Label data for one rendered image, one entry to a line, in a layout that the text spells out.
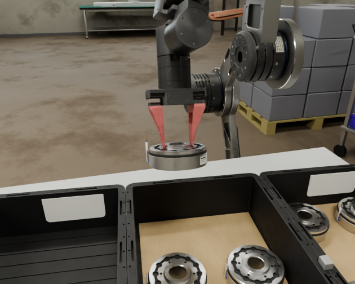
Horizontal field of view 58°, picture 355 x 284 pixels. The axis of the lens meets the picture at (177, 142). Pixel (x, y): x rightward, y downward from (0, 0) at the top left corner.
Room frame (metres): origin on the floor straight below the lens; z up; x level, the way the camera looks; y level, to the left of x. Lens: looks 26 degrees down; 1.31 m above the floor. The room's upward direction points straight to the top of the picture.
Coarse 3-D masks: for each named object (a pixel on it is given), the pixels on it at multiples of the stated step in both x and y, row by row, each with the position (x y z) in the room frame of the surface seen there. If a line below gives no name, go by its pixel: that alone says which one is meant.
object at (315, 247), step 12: (300, 168) 0.64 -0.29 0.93; (312, 168) 0.64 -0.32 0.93; (324, 168) 0.64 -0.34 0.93; (336, 168) 0.65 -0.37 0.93; (348, 168) 0.65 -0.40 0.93; (264, 180) 0.59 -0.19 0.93; (276, 192) 0.55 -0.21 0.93; (300, 228) 0.44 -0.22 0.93; (312, 240) 0.41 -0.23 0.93; (324, 252) 0.38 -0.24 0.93; (336, 276) 0.34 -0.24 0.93
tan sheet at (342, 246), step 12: (324, 204) 0.64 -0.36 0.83; (336, 204) 0.64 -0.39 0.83; (336, 228) 0.55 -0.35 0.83; (324, 240) 0.52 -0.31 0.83; (336, 240) 0.52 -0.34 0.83; (348, 240) 0.52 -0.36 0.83; (336, 252) 0.48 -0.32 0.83; (348, 252) 0.48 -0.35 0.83; (336, 264) 0.45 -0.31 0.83; (348, 264) 0.45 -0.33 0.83; (348, 276) 0.42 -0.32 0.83
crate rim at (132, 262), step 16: (208, 176) 0.61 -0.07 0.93; (224, 176) 0.61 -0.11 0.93; (240, 176) 0.61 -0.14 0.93; (256, 176) 0.61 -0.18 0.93; (128, 192) 0.55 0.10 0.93; (128, 208) 0.50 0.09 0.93; (128, 224) 0.45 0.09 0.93; (288, 224) 0.45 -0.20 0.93; (128, 240) 0.41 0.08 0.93; (304, 240) 0.41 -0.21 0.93; (128, 256) 0.37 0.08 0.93; (128, 272) 0.34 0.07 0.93; (320, 272) 0.34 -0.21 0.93
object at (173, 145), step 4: (168, 144) 0.51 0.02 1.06; (172, 144) 0.52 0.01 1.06; (176, 144) 0.52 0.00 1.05; (180, 144) 0.52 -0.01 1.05; (184, 144) 0.50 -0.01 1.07; (188, 144) 0.50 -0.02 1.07; (168, 148) 0.49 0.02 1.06; (172, 148) 0.49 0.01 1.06; (176, 148) 0.49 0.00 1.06; (180, 148) 0.49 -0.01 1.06
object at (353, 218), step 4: (344, 200) 0.61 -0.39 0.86; (348, 200) 0.62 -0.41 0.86; (352, 200) 0.62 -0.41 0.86; (340, 204) 0.60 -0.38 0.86; (344, 204) 0.60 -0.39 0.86; (348, 204) 0.60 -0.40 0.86; (344, 208) 0.59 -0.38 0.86; (348, 208) 0.58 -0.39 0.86; (340, 212) 0.58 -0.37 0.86; (344, 212) 0.57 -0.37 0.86; (348, 212) 0.57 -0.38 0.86; (352, 212) 0.57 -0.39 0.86; (344, 216) 0.56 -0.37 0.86; (348, 216) 0.56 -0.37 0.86; (352, 216) 0.56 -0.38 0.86; (352, 220) 0.55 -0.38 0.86
